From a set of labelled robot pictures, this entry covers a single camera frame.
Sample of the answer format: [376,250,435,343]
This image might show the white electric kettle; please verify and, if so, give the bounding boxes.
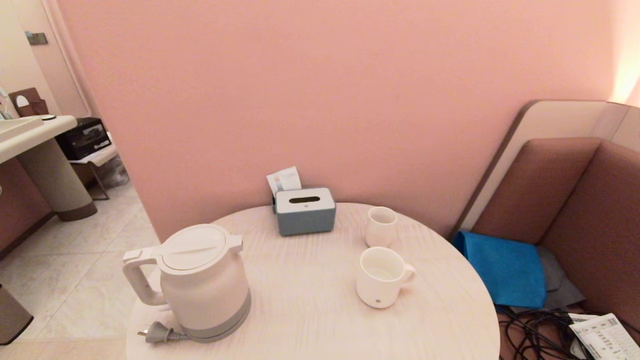
[122,223,252,343]

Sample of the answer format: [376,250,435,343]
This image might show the white paper cards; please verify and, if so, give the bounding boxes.
[266,166,303,197]

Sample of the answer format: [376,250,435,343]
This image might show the grey tissue box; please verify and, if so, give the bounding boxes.
[275,187,337,237]

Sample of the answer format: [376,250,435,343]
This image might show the small white cup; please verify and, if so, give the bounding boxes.
[365,206,399,249]

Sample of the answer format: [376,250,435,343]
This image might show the grey round kettle base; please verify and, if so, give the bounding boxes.
[182,310,252,344]

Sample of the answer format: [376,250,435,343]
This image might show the clear plastic bag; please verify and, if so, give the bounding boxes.
[99,154,131,190]

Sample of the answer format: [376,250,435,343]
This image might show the blue cloth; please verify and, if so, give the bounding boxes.
[452,230,547,310]

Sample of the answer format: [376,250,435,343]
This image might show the grey power plug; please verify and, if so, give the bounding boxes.
[137,321,188,344]

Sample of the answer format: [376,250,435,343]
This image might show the white stool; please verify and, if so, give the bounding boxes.
[69,145,118,201]

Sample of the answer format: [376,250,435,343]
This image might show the black box appliance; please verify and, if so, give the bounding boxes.
[55,117,112,161]

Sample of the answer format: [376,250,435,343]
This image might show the grey felt mat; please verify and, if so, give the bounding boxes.
[517,245,587,315]

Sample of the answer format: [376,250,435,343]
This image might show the white washbasin counter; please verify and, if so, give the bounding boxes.
[0,116,98,222]

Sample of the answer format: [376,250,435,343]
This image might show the brown upholstered sofa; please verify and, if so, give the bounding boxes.
[472,137,640,360]

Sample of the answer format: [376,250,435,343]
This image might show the brown tissue holder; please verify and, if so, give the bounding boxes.
[8,87,49,118]

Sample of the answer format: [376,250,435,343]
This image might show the printed paper sheet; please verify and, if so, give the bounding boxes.
[568,313,640,360]

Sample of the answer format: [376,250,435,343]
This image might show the brown waste bin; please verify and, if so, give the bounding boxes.
[0,284,34,346]

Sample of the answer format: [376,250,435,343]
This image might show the large white mug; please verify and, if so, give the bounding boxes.
[355,246,417,309]

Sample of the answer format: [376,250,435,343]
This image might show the black cable bundle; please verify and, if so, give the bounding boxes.
[499,305,640,360]

